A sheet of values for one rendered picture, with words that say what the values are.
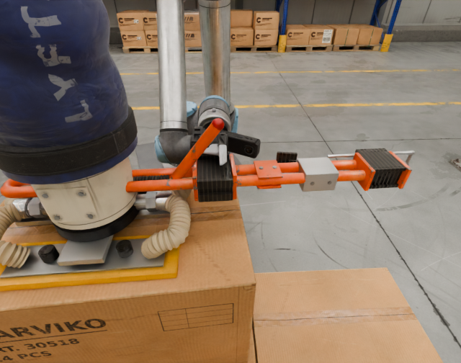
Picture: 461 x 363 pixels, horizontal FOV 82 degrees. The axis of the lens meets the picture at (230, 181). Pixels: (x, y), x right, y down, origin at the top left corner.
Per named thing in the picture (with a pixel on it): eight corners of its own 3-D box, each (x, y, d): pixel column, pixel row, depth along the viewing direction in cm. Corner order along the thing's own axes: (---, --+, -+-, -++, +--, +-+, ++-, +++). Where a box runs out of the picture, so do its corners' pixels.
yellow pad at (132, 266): (-14, 293, 48) (-30, 277, 45) (16, 248, 56) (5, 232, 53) (177, 279, 51) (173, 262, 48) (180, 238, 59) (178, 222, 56)
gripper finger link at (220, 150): (197, 166, 52) (199, 153, 60) (227, 166, 52) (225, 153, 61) (196, 150, 51) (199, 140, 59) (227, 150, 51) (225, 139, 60)
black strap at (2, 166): (-43, 181, 38) (-62, 156, 35) (37, 115, 56) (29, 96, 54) (122, 173, 39) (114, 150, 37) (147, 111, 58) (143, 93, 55)
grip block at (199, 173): (194, 204, 52) (191, 180, 49) (195, 175, 60) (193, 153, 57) (237, 202, 53) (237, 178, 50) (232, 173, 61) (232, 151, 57)
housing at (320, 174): (302, 193, 55) (306, 175, 53) (293, 173, 61) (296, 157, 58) (335, 191, 56) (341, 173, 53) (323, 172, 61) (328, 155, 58)
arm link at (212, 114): (230, 138, 78) (230, 106, 72) (231, 146, 74) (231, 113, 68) (199, 139, 77) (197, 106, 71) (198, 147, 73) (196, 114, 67)
